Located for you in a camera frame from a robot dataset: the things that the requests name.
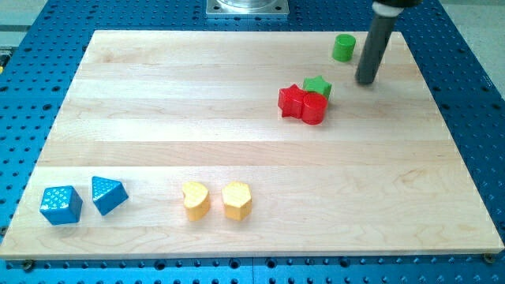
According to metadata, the yellow hexagon block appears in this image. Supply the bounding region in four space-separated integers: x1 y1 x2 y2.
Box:
222 181 252 221

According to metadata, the wooden board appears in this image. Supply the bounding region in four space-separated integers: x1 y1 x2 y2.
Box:
1 30 503 260

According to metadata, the right board clamp screw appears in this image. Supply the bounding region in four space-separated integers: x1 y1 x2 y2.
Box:
482 253 496 264

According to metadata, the blue cube block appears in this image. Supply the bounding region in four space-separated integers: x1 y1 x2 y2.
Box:
39 185 83 226

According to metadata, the grey pusher rod tool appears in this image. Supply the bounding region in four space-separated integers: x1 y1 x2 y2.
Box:
355 0 422 85

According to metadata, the green cylinder block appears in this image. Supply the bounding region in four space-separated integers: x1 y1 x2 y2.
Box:
331 34 356 62

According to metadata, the red star block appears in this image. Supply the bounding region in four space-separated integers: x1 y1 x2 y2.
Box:
278 84 308 118

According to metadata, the green star block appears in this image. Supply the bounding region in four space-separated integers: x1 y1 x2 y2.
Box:
303 76 332 99

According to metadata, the red cylinder block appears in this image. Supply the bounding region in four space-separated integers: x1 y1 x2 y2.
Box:
301 92 327 125

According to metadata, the blue triangle block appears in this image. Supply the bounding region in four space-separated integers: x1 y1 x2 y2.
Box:
92 176 129 216

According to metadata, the left board clamp screw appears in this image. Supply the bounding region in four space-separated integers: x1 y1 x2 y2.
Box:
21 260 35 272

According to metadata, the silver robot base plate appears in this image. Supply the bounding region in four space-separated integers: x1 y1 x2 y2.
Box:
206 0 290 16

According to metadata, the board clamp screw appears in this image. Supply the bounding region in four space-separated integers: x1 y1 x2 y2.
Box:
482 253 496 264
21 260 35 272

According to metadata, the yellow heart block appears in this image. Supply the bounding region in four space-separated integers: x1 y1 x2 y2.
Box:
182 181 211 221

